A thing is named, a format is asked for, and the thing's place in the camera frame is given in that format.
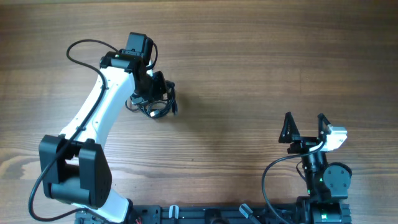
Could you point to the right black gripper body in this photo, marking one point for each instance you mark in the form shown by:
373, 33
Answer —
303, 144

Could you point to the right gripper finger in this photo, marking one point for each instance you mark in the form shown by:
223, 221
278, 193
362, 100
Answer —
290, 132
323, 126

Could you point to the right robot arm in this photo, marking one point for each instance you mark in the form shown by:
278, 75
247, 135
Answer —
327, 183

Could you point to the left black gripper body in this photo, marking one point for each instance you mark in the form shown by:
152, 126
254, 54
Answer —
153, 89

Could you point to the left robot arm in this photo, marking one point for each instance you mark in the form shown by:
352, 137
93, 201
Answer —
74, 168

